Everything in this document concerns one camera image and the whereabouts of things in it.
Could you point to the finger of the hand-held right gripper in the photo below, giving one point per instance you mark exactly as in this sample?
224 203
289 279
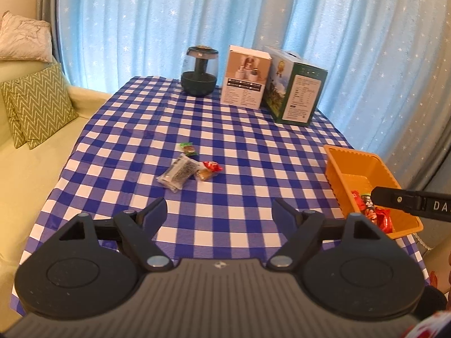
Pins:
394 199

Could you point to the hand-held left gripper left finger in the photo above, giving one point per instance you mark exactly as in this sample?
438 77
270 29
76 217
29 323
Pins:
155 216

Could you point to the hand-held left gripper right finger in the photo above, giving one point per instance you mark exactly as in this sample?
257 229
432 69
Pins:
283 216

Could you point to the red white printed candy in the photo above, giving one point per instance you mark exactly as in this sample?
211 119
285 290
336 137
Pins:
382 220

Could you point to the long green snack packet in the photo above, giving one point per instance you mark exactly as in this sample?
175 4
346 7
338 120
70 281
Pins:
367 201

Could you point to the clear grey snack packet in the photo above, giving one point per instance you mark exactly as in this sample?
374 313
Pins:
179 172

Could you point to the orange plastic tray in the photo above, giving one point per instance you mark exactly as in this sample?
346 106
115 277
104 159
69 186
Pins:
352 163

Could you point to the golden brown snack packet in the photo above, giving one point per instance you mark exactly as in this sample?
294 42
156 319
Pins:
204 175

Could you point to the small green snack packet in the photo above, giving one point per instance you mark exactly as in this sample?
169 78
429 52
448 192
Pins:
187 149

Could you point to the red foil candy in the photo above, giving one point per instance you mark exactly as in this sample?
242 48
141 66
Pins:
211 166

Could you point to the grey curtain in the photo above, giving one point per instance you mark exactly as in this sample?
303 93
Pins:
47 7
430 130

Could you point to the blue white checkered tablecloth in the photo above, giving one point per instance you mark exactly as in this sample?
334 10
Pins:
229 141

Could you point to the red white printed clothing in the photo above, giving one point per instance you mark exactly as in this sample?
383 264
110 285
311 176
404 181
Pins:
430 327

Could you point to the green carton box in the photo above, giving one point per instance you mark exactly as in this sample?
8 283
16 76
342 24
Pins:
299 93

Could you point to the cream sofa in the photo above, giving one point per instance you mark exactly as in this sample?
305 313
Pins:
31 183

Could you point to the white carton box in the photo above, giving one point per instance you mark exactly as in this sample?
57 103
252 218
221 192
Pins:
245 77

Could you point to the dark glass humidifier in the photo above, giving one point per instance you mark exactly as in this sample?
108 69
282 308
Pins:
199 77

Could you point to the green zigzag cushion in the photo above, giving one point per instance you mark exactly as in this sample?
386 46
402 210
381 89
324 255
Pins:
44 105
10 119

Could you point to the blue star curtain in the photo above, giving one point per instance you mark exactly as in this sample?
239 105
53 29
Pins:
141 24

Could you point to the white pink cushion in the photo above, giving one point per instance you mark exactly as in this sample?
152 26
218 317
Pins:
23 38

